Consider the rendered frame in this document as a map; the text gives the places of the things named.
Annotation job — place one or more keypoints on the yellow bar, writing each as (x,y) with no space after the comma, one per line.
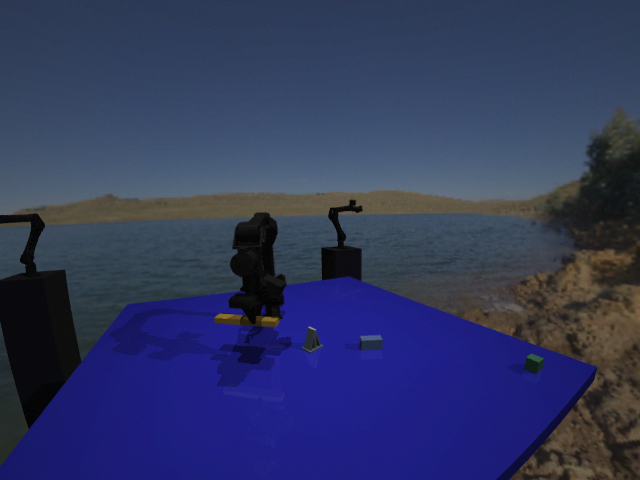
(238,319)

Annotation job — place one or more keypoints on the small green block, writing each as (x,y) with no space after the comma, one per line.
(534,363)

